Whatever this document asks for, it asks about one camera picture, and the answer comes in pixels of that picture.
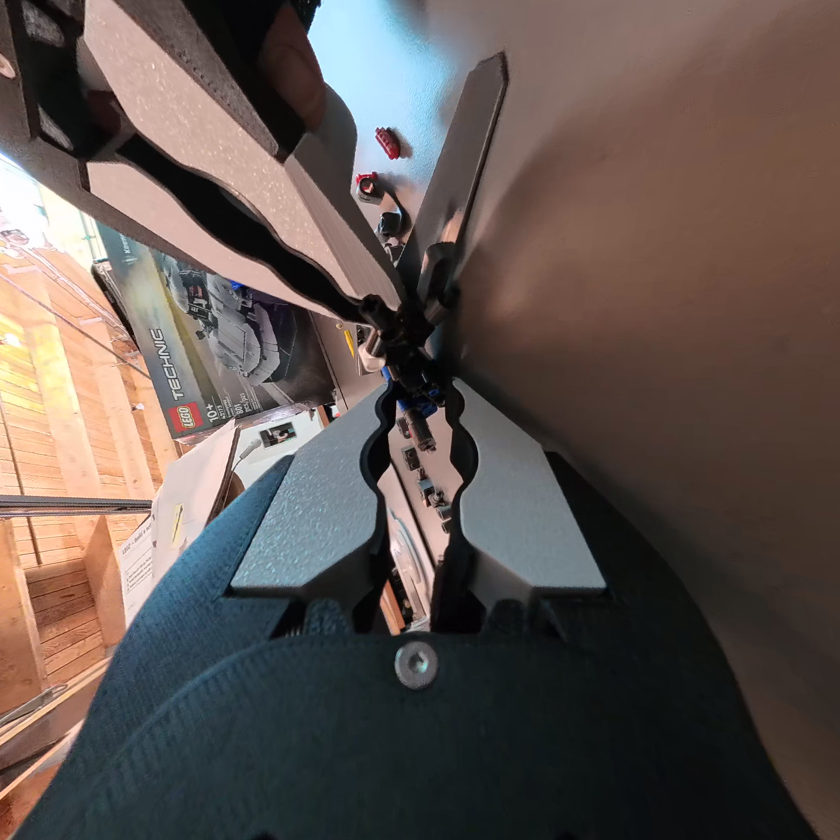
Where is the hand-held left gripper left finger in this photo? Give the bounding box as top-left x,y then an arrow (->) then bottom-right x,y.
230,381 -> 396,632

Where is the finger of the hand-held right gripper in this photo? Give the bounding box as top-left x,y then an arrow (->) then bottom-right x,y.
84,159 -> 368,317
82,62 -> 409,311

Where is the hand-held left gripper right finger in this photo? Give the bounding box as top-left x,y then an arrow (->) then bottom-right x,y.
438,377 -> 608,632

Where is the black blue lego assembly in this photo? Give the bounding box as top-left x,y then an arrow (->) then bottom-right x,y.
357,243 -> 462,454

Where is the dark grey long lego panel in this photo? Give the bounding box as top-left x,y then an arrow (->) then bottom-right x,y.
399,52 -> 511,311

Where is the row of small grey lego connectors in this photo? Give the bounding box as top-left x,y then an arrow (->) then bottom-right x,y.
399,446 -> 455,532

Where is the person's right hand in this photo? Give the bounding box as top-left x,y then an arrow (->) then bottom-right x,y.
259,7 -> 329,132

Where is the white instruction sheet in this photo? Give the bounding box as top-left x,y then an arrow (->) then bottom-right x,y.
123,420 -> 245,624

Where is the dark printed cardboard box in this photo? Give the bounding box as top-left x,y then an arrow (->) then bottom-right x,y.
95,220 -> 339,437

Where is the black metal rod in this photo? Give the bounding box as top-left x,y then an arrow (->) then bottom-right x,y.
0,495 -> 153,516

